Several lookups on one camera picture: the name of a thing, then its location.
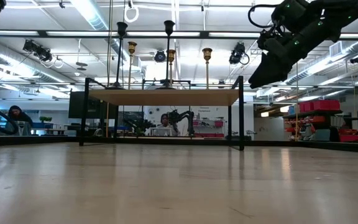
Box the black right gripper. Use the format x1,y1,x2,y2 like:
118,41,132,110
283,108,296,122
249,27,319,90

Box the gold candlestick holder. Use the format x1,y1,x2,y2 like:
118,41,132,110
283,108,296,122
127,41,137,90
167,49,177,86
201,47,213,90

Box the black candlestick holder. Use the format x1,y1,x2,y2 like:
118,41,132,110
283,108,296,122
105,21,129,90
155,20,177,90

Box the tan vertical pole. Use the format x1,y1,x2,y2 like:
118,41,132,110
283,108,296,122
105,0,114,138
294,60,299,142

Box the shelf with red bins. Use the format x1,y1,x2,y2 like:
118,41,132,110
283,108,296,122
283,99,344,142

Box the black overhead rig beam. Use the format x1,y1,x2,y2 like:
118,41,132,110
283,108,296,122
0,29,358,40

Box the red box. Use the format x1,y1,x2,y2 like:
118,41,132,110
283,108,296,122
339,133,358,143

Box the wooden shelf riser black legs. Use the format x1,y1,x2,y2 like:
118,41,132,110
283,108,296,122
79,75,245,152

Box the person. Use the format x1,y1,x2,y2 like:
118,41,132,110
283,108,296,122
5,105,34,136
152,113,180,137

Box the black background monitor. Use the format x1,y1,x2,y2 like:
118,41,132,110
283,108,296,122
68,91,119,119

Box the black ceiling camera with cable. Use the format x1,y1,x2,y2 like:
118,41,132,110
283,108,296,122
228,42,250,66

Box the silver air duct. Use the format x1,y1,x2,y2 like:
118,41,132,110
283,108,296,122
286,40,358,85

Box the round black ceiling camera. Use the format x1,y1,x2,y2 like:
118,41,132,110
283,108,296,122
154,49,167,63

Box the white hanging ring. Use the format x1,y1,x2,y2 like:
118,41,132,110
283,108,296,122
124,4,140,24

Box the black aluminium table frame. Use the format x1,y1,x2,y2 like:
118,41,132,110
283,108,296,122
0,133,358,154

